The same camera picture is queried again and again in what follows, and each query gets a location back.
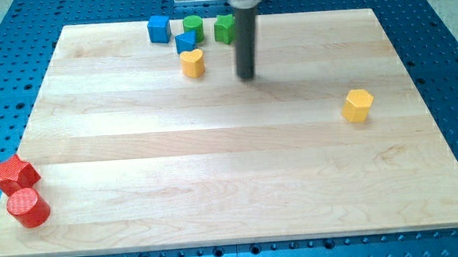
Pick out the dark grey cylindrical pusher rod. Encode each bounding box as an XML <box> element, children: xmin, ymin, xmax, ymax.
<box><xmin>235</xmin><ymin>7</ymin><xmax>256</xmax><ymax>80</ymax></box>

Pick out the green star block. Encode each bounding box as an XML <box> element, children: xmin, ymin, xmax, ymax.
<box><xmin>213</xmin><ymin>14</ymin><xmax>235</xmax><ymax>45</ymax></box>

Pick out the yellow hexagon block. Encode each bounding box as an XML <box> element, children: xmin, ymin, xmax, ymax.
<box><xmin>341</xmin><ymin>89</ymin><xmax>374</xmax><ymax>123</ymax></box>

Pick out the red star block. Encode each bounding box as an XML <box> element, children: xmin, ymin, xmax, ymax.
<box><xmin>0</xmin><ymin>154</ymin><xmax>41</xmax><ymax>197</ymax></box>

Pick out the green cylinder block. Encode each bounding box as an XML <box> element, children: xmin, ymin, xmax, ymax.
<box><xmin>182</xmin><ymin>15</ymin><xmax>205</xmax><ymax>43</ymax></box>

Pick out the blue triangle block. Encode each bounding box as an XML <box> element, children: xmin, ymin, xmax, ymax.
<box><xmin>175</xmin><ymin>30</ymin><xmax>197</xmax><ymax>54</ymax></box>

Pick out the yellow heart block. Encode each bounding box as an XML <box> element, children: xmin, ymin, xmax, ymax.
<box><xmin>180</xmin><ymin>49</ymin><xmax>206</xmax><ymax>78</ymax></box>

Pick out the blue cube block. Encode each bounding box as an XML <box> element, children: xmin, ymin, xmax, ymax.
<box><xmin>147</xmin><ymin>15</ymin><xmax>172</xmax><ymax>44</ymax></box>

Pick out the light wooden board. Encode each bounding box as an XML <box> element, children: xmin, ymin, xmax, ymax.
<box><xmin>0</xmin><ymin>8</ymin><xmax>458</xmax><ymax>257</ymax></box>

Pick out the red cylinder block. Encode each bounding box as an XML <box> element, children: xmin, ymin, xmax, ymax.
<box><xmin>6</xmin><ymin>188</ymin><xmax>51</xmax><ymax>228</ymax></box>

